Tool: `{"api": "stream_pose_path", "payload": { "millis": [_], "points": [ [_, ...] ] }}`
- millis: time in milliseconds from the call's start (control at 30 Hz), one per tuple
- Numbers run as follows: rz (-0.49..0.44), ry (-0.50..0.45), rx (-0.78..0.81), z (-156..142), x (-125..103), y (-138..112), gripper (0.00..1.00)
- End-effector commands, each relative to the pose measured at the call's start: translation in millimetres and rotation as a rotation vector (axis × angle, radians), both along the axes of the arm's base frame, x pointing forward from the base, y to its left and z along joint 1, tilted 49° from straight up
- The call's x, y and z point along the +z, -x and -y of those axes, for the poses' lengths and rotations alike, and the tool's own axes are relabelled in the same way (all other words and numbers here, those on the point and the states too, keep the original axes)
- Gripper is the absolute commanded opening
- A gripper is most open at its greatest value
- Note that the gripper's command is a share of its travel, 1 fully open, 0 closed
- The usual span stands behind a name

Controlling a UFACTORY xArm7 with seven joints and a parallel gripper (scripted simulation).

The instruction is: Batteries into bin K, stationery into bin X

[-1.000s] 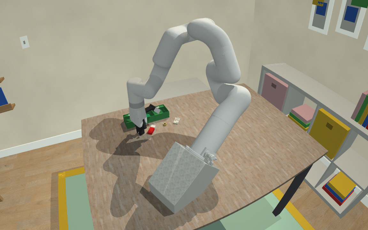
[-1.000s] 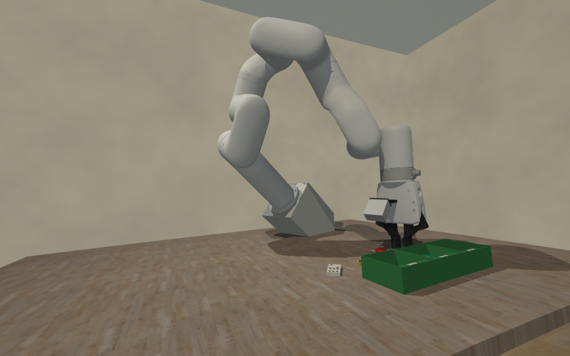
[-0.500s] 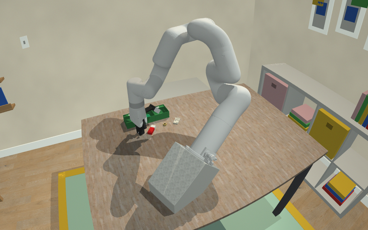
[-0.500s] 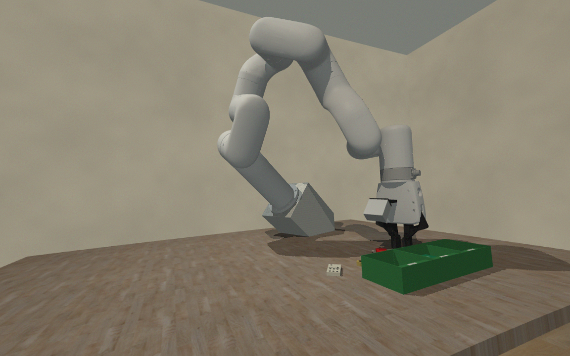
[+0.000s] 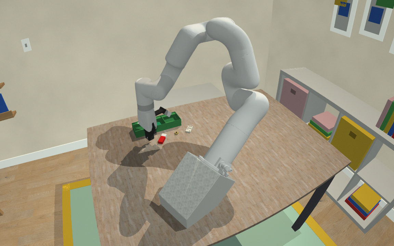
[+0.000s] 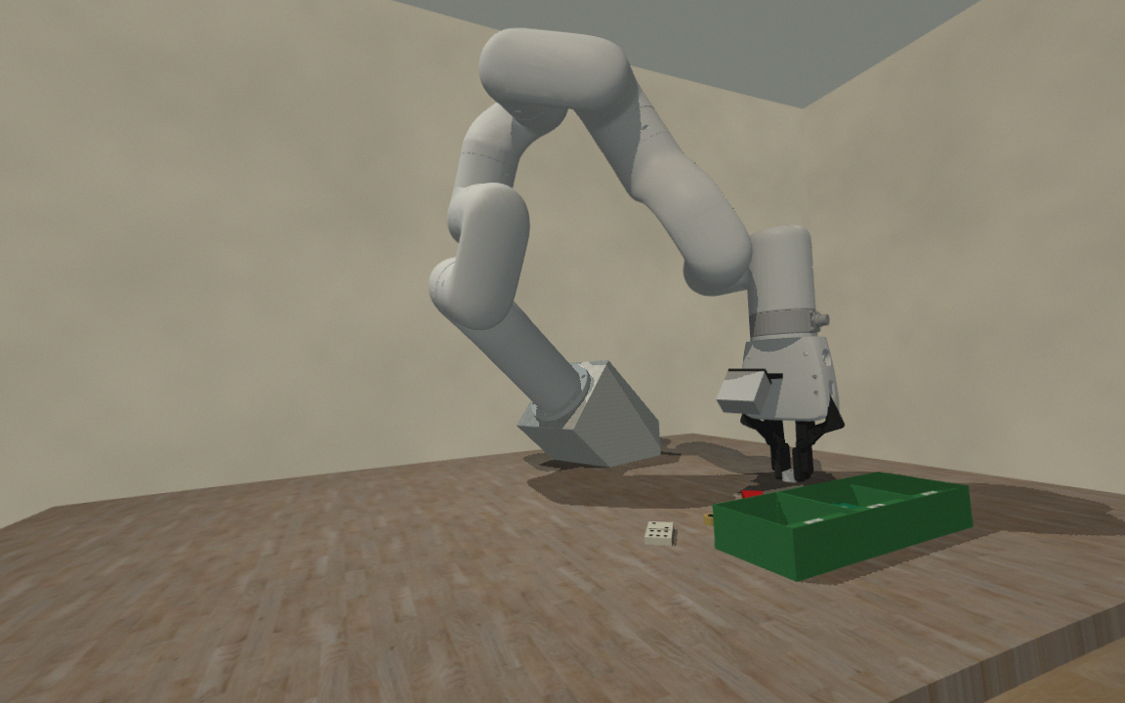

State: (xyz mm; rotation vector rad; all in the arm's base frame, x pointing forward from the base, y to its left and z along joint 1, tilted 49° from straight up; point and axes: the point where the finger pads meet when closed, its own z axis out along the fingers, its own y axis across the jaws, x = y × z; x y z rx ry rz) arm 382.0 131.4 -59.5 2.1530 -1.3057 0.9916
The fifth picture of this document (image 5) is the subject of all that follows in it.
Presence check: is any white domino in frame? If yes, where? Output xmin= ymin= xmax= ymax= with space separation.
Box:
xmin=185 ymin=126 xmax=193 ymax=133

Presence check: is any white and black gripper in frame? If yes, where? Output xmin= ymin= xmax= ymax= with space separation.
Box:
xmin=137 ymin=108 xmax=157 ymax=141

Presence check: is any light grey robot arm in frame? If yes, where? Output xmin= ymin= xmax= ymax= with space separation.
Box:
xmin=135 ymin=17 xmax=269 ymax=177

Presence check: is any green rack of bins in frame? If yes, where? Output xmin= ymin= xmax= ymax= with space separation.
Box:
xmin=132 ymin=112 xmax=181 ymax=138

